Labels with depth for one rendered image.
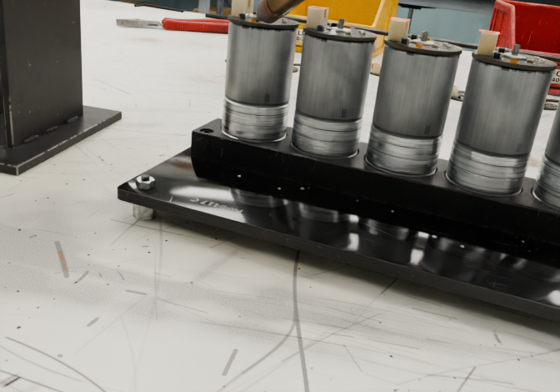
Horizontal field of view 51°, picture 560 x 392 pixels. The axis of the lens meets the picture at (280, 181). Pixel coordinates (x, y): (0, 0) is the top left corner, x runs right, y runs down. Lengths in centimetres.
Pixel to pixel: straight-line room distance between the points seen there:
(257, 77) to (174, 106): 13
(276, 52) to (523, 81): 8
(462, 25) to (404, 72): 444
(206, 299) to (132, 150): 11
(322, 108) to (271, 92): 2
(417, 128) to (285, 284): 7
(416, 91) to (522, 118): 3
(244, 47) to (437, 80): 6
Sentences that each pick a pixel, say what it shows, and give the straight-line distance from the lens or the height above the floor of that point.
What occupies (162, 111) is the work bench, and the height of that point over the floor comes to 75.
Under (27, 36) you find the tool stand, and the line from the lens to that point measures 25.
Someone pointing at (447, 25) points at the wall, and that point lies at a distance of 463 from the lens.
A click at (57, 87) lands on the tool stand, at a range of 27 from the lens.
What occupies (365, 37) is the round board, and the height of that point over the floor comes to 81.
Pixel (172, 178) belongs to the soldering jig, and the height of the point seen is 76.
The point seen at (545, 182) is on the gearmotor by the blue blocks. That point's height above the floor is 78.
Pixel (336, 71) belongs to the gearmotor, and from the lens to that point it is 19.
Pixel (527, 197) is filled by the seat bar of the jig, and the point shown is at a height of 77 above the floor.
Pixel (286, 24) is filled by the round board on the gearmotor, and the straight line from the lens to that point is 21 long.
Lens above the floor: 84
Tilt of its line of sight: 22 degrees down
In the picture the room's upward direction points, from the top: 6 degrees clockwise
